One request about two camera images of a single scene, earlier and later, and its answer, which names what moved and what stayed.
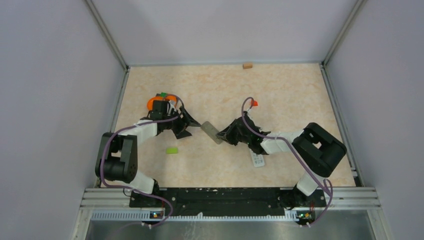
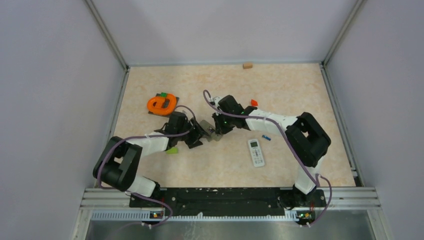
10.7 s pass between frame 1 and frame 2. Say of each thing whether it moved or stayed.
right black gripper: moved
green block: stayed
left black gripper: moved
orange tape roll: stayed
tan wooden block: stayed
